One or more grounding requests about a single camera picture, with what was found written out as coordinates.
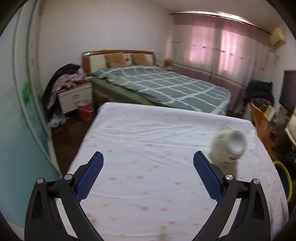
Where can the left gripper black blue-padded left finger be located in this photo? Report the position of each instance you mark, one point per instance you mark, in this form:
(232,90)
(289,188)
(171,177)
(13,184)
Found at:
(43,220)

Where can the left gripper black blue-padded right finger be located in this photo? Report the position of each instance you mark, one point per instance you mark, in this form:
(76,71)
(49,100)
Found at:
(252,221)

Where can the yellow rim trash bin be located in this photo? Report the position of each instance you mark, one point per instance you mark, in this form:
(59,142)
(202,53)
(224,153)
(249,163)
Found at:
(285,179)

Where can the glass sliding wardrobe door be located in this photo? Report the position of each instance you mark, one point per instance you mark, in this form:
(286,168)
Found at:
(25,138)

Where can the white paper cup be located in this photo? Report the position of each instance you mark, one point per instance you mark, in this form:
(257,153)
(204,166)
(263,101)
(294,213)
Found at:
(227,147)

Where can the wooden desk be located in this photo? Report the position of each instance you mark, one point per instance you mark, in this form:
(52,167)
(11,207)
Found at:
(264,128)

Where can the white floral table cloth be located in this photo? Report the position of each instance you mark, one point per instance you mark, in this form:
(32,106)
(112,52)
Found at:
(148,188)

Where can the red waste basket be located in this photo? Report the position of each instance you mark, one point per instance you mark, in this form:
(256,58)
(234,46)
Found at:
(85,109)

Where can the black television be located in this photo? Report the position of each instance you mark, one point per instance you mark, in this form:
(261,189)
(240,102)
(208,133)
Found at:
(288,92)

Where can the white nightstand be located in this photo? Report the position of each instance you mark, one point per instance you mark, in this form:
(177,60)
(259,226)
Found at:
(70,98)

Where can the black bag on desk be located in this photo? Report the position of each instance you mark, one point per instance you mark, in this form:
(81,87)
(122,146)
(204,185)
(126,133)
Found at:
(259,89)

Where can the clothes pile on nightstand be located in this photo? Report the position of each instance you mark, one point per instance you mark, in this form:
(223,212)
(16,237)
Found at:
(64,78)

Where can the wooden headboard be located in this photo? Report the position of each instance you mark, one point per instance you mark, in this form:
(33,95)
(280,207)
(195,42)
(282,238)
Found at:
(94,60)

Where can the green plaid bed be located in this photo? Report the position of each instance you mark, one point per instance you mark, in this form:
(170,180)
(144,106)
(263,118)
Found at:
(165,88)

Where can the pink white curtain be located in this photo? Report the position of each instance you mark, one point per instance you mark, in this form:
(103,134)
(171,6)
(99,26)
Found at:
(225,52)

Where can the left brown pillow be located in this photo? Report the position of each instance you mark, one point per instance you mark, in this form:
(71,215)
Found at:
(115,60)

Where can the brown pillow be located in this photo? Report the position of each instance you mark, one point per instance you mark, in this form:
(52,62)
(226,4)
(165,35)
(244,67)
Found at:
(140,59)
(115,60)

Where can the right brown pillow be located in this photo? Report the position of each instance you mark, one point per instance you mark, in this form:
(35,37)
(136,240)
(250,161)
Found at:
(140,59)

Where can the beige air conditioner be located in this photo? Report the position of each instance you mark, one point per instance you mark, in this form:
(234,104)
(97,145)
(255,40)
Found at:
(277,37)

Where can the picture frame on desk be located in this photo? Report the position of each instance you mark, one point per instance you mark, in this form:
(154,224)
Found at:
(269,113)

